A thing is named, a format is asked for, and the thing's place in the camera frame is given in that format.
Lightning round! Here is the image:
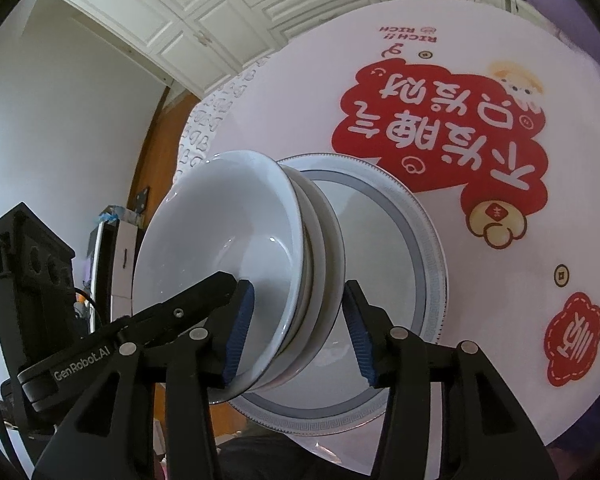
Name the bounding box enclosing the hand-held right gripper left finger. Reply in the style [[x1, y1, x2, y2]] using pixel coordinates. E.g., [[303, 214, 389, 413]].
[[32, 279, 257, 480]]

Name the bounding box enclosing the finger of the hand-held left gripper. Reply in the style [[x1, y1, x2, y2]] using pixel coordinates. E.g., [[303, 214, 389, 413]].
[[129, 270, 238, 345]]

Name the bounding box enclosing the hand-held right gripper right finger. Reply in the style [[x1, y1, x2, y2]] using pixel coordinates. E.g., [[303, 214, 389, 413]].
[[341, 280, 559, 480]]

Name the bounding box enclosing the white bowl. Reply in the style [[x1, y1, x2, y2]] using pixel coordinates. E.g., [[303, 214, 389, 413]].
[[252, 162, 328, 393], [131, 149, 307, 406], [275, 175, 346, 381]]

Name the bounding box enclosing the white plate grey rim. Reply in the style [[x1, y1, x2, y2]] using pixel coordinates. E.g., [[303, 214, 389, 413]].
[[230, 155, 452, 430]]

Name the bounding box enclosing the white box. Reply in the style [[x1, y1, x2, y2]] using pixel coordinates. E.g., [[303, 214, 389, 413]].
[[115, 220, 147, 303]]

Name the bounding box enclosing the blue plastic packet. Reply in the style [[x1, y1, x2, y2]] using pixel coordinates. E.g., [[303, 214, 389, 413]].
[[96, 205, 131, 225]]

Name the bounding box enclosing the pink printed round table cover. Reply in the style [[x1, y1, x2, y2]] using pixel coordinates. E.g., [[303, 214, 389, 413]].
[[205, 0, 600, 476]]

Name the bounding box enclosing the cream panelled wardrobe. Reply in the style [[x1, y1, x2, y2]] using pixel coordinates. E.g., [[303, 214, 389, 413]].
[[40, 0, 461, 98]]

